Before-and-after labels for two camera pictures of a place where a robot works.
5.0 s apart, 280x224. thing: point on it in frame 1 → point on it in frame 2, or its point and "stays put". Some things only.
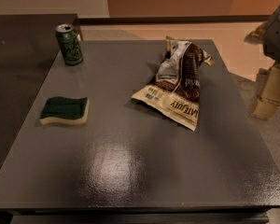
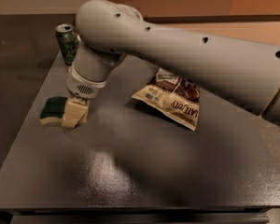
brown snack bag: x=174 y=91 stays put
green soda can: x=71 y=48 stays put
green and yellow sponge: x=62 y=109 stays put
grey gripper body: x=277 y=37 → x=82 y=88
